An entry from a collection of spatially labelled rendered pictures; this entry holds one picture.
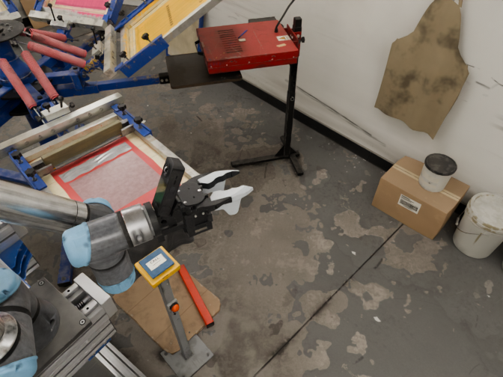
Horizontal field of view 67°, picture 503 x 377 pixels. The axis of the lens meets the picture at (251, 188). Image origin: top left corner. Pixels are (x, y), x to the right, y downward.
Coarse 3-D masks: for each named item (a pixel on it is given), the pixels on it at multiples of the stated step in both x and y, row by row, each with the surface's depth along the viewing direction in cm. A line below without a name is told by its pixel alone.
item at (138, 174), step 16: (112, 144) 198; (128, 144) 198; (112, 160) 190; (128, 160) 190; (144, 160) 190; (112, 176) 182; (128, 176) 182; (144, 176) 182; (160, 176) 182; (128, 192) 175; (144, 192) 175
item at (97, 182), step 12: (84, 156) 192; (60, 168) 186; (96, 168) 186; (60, 180) 180; (72, 180) 180; (84, 180) 180; (96, 180) 180; (108, 180) 180; (72, 192) 175; (84, 192) 175; (96, 192) 175; (108, 192) 175; (120, 192) 175; (120, 204) 170; (132, 204) 170
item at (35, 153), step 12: (96, 120) 206; (108, 120) 208; (120, 120) 211; (72, 132) 199; (84, 132) 201; (48, 144) 193; (60, 144) 195; (156, 144) 193; (24, 156) 186; (36, 156) 190; (48, 192) 170
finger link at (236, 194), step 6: (240, 186) 77; (246, 186) 77; (216, 192) 76; (222, 192) 76; (228, 192) 76; (234, 192) 76; (240, 192) 76; (246, 192) 77; (210, 198) 75; (216, 198) 75; (234, 198) 75; (240, 198) 76; (228, 204) 77; (234, 204) 78; (228, 210) 78; (234, 210) 79
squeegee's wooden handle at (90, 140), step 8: (104, 128) 190; (112, 128) 193; (120, 128) 196; (88, 136) 186; (96, 136) 189; (104, 136) 192; (112, 136) 196; (72, 144) 182; (80, 144) 185; (88, 144) 188; (96, 144) 191; (56, 152) 178; (64, 152) 181; (72, 152) 184; (80, 152) 187; (48, 160) 177; (56, 160) 180; (64, 160) 183
